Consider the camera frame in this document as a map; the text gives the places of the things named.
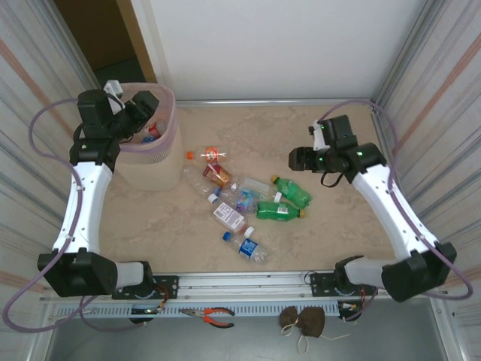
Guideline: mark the small brown cloth pouch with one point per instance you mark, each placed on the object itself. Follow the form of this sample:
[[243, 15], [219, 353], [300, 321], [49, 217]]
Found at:
[[288, 316]]

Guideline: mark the large brown cloth pouch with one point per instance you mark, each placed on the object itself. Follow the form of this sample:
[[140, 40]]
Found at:
[[312, 321]]

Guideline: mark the clear white cap bottle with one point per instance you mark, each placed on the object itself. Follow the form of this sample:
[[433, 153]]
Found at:
[[253, 185]]

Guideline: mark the pink liquid white label bottle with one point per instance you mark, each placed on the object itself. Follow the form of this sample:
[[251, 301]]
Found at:
[[227, 216]]

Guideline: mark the orange cap soda bottle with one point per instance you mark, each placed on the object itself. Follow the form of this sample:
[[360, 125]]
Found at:
[[212, 153]]

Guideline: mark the red cap red label bottle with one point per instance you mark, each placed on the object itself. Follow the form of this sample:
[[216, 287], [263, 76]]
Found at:
[[155, 129]]

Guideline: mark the green yellow cap soda bottle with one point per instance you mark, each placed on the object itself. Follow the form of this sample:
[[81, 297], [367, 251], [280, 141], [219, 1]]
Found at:
[[274, 211], [293, 193]]

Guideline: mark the pink mesh waste bin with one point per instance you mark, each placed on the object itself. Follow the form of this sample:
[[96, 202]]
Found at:
[[154, 173]]

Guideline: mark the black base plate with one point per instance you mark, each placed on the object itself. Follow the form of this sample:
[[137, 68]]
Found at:
[[321, 282], [169, 284]]

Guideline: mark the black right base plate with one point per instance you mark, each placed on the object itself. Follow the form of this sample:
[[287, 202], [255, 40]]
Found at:
[[321, 282]]

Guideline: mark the white bottle cap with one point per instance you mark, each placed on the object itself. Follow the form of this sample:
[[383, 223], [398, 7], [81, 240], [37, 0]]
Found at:
[[277, 196]]

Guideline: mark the aluminium back frame rail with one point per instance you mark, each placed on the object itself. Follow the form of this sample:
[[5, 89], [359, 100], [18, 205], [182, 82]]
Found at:
[[270, 102]]

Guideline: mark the aluminium front rail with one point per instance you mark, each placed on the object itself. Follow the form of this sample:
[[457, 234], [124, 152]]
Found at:
[[244, 282]]

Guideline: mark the blue cap blue label bottle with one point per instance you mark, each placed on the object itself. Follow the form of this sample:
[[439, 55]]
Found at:
[[248, 249]]

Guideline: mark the brown wooden door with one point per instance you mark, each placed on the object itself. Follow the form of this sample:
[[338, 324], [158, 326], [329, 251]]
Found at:
[[97, 30]]

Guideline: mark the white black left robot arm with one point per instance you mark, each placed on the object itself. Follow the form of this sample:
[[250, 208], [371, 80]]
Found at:
[[84, 203]]

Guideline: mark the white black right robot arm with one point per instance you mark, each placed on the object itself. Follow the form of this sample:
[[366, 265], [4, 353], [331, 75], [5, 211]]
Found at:
[[394, 210]]

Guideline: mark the colourful label clear bottle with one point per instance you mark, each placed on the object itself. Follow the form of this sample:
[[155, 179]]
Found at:
[[244, 199]]

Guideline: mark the crushed clear red-gold label bottle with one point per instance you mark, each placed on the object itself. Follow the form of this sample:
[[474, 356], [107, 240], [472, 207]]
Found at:
[[218, 175]]

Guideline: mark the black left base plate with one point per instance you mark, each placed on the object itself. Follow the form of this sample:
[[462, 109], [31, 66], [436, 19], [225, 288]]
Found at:
[[169, 284]]

